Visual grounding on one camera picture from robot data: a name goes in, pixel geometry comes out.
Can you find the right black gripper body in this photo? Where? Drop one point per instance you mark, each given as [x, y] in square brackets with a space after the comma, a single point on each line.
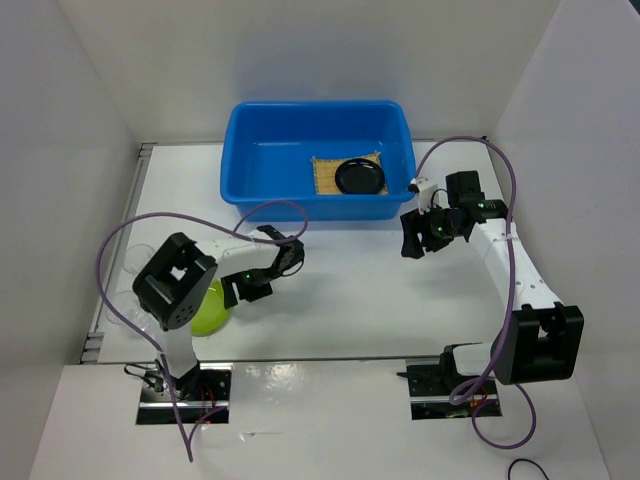
[440, 223]

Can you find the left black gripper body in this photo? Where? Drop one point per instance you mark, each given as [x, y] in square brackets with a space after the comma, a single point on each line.
[254, 283]

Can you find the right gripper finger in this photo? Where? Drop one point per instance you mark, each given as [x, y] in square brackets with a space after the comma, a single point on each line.
[427, 239]
[411, 223]

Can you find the green plastic plate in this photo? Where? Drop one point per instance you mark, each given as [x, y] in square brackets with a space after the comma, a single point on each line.
[212, 313]

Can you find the black plate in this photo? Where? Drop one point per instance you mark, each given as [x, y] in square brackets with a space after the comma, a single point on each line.
[359, 176]

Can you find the woven bamboo mat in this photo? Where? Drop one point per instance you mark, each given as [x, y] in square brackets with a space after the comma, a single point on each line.
[324, 170]

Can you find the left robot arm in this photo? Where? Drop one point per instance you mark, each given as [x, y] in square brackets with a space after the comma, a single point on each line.
[173, 284]

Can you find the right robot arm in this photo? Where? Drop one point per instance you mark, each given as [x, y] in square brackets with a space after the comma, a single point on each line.
[541, 336]

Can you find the blue plastic bin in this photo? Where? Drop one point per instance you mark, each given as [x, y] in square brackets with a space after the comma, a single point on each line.
[270, 148]

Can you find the clear glass cup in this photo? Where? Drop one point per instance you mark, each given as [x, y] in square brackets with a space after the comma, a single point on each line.
[127, 304]
[136, 258]

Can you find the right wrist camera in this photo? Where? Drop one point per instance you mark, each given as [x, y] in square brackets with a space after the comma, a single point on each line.
[427, 193]

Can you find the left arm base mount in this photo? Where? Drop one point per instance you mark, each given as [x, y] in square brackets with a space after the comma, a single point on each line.
[206, 397]

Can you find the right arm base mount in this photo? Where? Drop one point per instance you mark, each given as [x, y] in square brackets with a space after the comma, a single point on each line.
[429, 388]

